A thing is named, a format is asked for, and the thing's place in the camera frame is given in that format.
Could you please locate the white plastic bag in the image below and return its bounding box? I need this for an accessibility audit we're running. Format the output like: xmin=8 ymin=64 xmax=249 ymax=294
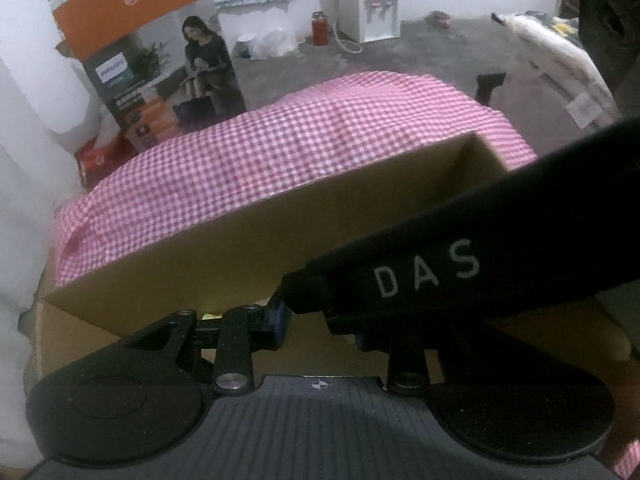
xmin=250 ymin=28 xmax=298 ymax=61

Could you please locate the orange philips product box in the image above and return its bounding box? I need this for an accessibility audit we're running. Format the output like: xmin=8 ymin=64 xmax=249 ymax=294
xmin=52 ymin=0 xmax=246 ymax=151

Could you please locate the white curtain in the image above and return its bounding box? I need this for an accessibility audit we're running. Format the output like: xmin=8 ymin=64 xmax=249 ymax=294
xmin=1 ymin=0 xmax=92 ymax=469

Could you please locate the red snack bag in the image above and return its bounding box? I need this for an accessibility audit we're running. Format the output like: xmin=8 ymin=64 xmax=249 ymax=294
xmin=75 ymin=133 xmax=137 ymax=190

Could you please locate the red thermos bottle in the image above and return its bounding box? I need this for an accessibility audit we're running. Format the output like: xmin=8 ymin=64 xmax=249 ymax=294
xmin=311 ymin=11 xmax=329 ymax=47

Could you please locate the red checkered tablecloth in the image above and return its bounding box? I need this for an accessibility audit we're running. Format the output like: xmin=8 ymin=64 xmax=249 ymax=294
xmin=54 ymin=72 xmax=536 ymax=286

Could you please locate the white water dispenser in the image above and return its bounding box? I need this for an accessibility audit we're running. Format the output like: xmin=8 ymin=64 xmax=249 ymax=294
xmin=320 ymin=0 xmax=401 ymax=44

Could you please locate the brown cardboard box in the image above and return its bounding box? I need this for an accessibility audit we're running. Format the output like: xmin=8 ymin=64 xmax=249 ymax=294
xmin=34 ymin=134 xmax=514 ymax=376

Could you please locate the person's hand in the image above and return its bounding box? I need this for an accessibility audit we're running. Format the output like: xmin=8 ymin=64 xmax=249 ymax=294
xmin=599 ymin=350 xmax=639 ymax=479

